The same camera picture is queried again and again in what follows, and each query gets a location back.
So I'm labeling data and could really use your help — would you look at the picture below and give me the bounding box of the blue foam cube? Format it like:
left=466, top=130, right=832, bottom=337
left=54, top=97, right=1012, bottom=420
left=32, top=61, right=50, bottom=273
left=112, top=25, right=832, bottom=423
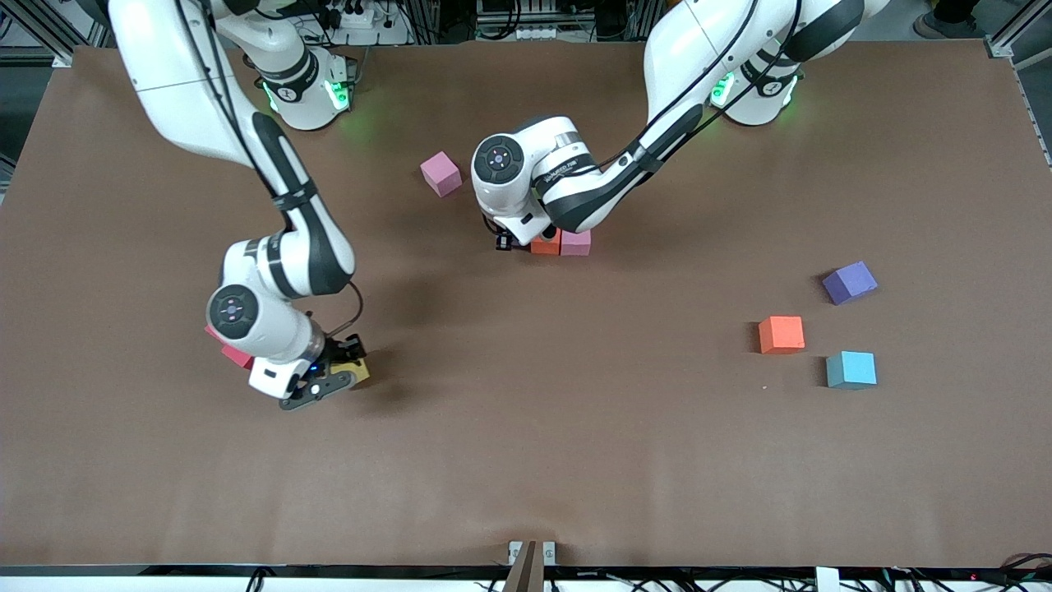
left=826, top=350, right=878, bottom=390

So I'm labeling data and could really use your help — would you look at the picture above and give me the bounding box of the grey electronics unit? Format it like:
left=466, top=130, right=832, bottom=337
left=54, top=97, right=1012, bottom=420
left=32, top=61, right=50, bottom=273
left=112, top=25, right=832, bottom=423
left=475, top=0, right=597, bottom=42

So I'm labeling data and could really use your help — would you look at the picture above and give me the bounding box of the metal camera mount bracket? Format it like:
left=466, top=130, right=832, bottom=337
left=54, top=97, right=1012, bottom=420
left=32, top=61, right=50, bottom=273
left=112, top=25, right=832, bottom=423
left=503, top=540, right=557, bottom=592

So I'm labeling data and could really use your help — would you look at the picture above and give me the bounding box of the paper table cover sheet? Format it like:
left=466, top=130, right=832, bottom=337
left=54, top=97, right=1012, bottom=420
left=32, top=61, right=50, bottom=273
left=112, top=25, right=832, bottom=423
left=0, top=41, right=1052, bottom=570

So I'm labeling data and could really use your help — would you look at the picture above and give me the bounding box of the black right camera cable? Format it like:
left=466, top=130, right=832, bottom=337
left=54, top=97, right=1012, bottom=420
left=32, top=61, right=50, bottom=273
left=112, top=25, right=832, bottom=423
left=325, top=281, right=364, bottom=338

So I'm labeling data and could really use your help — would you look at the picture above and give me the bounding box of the aluminium frame profile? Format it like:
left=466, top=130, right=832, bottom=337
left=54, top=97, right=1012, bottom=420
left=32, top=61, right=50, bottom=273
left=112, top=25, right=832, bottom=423
left=986, top=0, right=1052, bottom=60
left=0, top=0, right=124, bottom=67

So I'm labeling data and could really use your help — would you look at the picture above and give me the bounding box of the white power strip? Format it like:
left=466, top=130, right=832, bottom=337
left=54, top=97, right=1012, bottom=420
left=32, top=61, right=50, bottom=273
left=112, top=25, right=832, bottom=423
left=325, top=2, right=381, bottom=31

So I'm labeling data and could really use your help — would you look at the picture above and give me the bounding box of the purple foam cube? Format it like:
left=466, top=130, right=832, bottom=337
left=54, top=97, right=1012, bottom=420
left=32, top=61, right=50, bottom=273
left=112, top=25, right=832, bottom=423
left=822, top=261, right=879, bottom=306

